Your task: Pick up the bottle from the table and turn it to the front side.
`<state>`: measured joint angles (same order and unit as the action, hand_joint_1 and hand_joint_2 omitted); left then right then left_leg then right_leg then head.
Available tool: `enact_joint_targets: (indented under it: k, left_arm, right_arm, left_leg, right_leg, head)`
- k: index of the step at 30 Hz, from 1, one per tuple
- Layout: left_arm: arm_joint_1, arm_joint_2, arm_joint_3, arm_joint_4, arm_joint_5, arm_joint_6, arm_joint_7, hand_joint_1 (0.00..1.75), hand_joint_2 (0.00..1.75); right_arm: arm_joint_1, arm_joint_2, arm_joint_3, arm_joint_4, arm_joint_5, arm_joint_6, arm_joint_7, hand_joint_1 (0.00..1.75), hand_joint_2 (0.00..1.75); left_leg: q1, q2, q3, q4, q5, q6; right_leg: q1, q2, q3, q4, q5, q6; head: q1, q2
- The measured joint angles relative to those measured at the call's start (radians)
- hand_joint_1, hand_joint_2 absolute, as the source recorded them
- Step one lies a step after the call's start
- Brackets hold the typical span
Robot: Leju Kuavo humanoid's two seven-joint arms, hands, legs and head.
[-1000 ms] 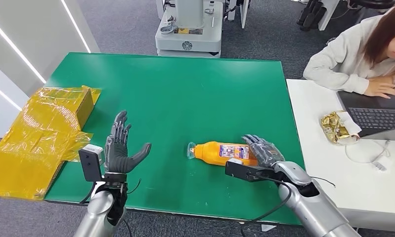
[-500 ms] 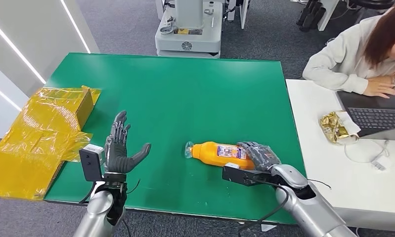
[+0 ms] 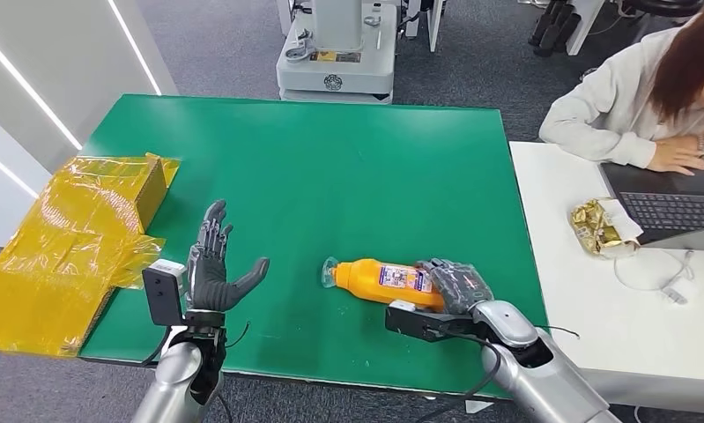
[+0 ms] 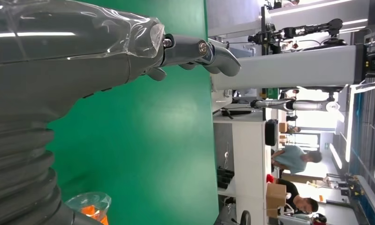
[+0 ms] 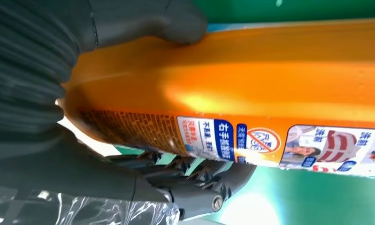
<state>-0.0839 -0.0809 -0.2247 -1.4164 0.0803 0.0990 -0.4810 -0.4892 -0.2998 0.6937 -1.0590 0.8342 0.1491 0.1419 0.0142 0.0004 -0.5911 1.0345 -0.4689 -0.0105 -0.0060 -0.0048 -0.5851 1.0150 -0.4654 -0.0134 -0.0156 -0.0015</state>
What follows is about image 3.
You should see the person's hand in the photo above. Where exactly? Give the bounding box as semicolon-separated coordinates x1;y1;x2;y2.
646;135;704;176

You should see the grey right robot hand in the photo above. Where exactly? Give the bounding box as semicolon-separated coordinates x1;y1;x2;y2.
417;258;495;316

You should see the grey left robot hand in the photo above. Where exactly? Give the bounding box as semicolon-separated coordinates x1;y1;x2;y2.
186;199;270;314

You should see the orange plastic bottle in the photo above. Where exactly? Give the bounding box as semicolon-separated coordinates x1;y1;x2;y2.
321;256;446;314

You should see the dark laptop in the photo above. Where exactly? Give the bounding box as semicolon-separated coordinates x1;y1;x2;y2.
599;162;704;253

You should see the person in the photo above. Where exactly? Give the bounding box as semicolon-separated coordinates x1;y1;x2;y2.
537;0;704;176

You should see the gold foil snack wrapper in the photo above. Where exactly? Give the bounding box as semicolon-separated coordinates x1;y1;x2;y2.
569;198;645;260

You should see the white side desk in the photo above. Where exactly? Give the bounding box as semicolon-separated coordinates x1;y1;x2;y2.
508;141;704;417

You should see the yellow film wrapped cardboard box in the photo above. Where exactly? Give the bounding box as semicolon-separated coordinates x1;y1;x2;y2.
0;152;182;359

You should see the black office chair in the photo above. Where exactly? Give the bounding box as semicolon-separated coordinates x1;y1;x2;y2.
622;0;704;19

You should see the white cabinet desk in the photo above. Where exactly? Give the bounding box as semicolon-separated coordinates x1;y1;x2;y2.
566;0;607;56

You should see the white panel leg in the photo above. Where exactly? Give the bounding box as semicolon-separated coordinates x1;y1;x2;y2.
425;0;447;53

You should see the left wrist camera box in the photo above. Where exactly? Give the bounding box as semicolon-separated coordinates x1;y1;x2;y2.
142;259;188;327

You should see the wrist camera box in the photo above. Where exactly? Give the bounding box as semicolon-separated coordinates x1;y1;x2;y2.
384;299;475;344
142;259;188;327

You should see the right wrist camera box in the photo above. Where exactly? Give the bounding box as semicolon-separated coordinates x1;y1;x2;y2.
384;299;475;344

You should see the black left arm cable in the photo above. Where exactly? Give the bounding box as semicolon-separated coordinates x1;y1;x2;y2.
141;324;175;369

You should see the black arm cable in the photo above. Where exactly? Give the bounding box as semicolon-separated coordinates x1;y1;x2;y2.
141;324;175;369
412;331;505;423

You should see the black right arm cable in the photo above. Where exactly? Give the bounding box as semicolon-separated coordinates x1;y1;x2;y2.
412;331;505;423

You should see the white charger cable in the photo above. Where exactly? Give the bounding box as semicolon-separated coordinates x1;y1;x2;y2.
612;248;696;306

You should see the white wall light strip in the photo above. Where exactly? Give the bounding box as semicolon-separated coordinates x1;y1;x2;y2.
107;0;164;97
0;143;41;200
0;23;85;152

